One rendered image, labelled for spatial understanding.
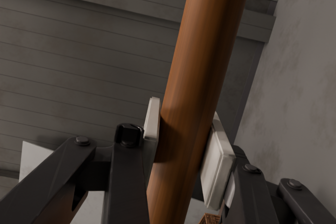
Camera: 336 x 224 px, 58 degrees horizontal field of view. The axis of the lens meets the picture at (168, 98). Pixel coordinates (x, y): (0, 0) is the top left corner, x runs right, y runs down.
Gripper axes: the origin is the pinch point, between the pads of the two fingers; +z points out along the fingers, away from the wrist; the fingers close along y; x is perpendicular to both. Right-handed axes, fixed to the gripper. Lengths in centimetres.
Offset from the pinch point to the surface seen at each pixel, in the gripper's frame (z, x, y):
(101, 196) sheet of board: 310, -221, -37
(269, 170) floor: 235, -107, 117
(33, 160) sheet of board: 332, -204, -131
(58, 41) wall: 352, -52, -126
